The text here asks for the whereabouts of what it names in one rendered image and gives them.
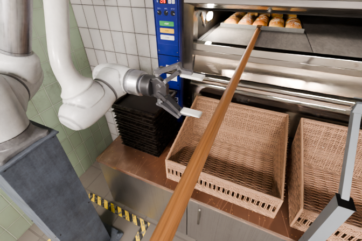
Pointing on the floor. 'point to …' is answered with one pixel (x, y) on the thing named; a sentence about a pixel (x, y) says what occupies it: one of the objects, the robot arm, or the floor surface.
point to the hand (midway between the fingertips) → (199, 97)
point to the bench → (205, 232)
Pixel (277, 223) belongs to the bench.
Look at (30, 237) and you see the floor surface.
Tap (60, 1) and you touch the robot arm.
